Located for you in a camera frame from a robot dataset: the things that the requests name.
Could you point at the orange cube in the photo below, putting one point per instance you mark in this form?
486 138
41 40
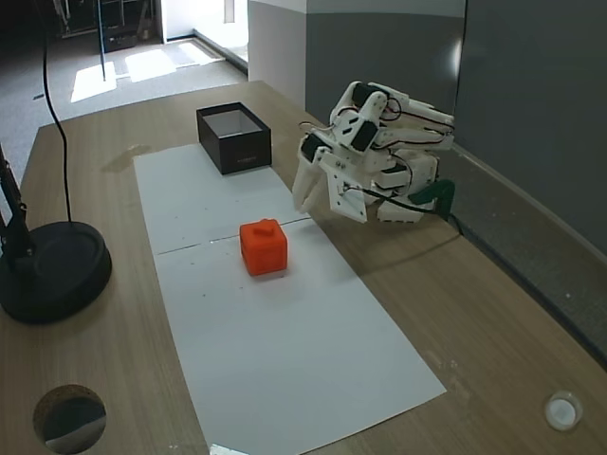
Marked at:
263 249

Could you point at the green table clamp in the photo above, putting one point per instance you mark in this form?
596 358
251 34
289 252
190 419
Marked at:
438 189

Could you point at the black round lamp base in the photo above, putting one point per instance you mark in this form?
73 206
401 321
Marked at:
52 275

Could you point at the dark brown box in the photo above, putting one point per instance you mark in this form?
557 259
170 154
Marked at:
246 149

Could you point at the white paper sheet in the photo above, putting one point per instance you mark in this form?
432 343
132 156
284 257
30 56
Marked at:
189 199
294 355

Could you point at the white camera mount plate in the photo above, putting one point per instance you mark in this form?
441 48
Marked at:
346 199

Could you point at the thin dark pole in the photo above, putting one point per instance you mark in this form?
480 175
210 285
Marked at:
101 42

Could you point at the white plastic cap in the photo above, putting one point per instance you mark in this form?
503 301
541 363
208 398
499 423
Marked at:
563 410

